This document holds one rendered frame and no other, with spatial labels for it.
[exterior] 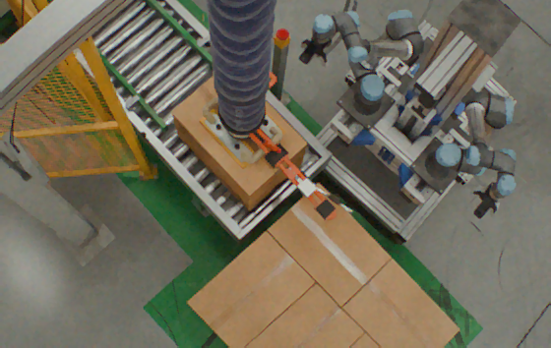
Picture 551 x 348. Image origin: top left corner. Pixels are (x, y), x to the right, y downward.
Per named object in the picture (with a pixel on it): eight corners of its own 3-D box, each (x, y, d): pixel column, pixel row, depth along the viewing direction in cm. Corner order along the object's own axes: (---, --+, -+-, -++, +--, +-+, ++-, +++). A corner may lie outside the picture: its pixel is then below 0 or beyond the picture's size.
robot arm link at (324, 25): (336, 26, 288) (317, 30, 287) (334, 37, 298) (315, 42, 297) (331, 10, 290) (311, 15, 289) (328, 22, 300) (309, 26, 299)
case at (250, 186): (177, 135, 412) (170, 111, 373) (229, 89, 420) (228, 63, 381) (249, 211, 402) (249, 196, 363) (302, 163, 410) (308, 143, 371)
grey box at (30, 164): (20, 155, 310) (0, 137, 281) (28, 147, 311) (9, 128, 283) (43, 186, 307) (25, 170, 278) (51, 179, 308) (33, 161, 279)
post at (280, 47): (268, 99, 477) (273, 36, 380) (275, 92, 478) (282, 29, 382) (275, 106, 476) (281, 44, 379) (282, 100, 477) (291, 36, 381)
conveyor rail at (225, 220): (16, -9, 449) (8, -22, 431) (21, -14, 450) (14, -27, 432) (236, 241, 412) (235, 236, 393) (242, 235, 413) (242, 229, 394)
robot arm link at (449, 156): (434, 145, 354) (440, 138, 341) (458, 151, 354) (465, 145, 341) (430, 168, 351) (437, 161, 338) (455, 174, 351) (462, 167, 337)
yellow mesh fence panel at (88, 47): (34, 188, 456) (-95, 73, 253) (34, 174, 458) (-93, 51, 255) (157, 178, 461) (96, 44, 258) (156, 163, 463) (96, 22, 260)
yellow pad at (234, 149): (199, 121, 372) (198, 118, 367) (214, 108, 374) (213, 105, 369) (243, 169, 366) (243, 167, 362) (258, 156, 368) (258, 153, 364)
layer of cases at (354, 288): (192, 306, 427) (186, 302, 388) (312, 197, 447) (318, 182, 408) (327, 440, 407) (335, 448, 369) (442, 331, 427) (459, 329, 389)
